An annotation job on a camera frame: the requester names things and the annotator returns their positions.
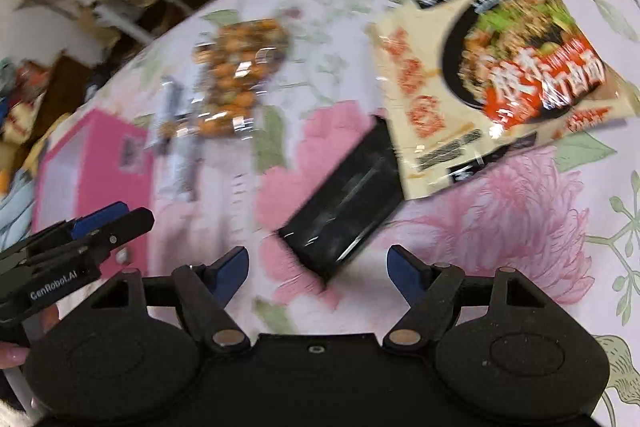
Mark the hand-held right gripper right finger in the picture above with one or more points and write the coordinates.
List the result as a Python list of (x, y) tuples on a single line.
[(406, 274)]

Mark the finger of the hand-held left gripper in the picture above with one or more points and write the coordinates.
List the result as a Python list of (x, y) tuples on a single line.
[(100, 218), (127, 223)]

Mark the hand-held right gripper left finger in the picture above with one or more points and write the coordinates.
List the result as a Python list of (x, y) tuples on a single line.
[(230, 277)]

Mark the pink cardboard box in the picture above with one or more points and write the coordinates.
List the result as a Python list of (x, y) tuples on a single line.
[(100, 142)]

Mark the black snack packet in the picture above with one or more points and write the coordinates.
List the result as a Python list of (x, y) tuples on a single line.
[(345, 207)]

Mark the white snack bar packet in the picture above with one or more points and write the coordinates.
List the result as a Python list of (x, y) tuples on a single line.
[(170, 107)]

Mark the clear bag of coated nuts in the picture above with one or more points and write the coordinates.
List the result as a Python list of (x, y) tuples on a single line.
[(240, 77)]

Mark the beige instant noodle packet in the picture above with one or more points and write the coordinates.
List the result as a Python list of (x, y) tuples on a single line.
[(435, 72)]

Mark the person's left hand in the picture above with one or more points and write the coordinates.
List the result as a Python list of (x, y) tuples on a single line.
[(10, 354)]

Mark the light blue cloth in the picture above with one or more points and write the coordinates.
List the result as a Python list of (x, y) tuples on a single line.
[(15, 207)]

